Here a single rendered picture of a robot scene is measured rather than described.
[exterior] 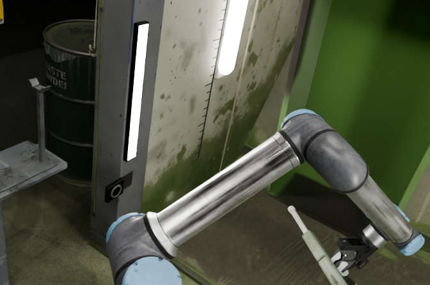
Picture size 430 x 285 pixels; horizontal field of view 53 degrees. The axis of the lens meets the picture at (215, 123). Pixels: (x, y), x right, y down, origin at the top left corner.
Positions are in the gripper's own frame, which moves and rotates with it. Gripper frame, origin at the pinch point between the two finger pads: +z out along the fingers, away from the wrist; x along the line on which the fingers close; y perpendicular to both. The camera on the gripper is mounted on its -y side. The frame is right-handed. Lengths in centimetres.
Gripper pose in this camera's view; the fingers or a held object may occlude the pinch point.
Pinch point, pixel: (329, 270)
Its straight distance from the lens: 189.1
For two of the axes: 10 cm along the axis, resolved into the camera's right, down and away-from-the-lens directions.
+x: -2.6, -4.8, 8.4
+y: 6.8, 5.2, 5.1
